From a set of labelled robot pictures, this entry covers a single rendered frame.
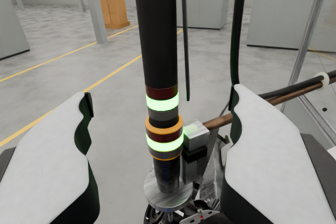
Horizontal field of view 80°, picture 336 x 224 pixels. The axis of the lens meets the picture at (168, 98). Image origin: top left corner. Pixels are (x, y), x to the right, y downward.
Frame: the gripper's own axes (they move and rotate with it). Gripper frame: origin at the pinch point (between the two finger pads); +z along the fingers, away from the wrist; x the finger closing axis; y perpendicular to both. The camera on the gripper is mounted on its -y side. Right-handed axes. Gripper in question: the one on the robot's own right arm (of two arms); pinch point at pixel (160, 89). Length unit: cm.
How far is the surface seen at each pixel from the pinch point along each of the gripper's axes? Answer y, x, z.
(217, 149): 53, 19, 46
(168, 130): 8.3, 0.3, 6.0
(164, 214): 40.3, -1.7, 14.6
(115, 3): 78, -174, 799
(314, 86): 11.4, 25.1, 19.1
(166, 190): 19.0, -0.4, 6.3
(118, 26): 155, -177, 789
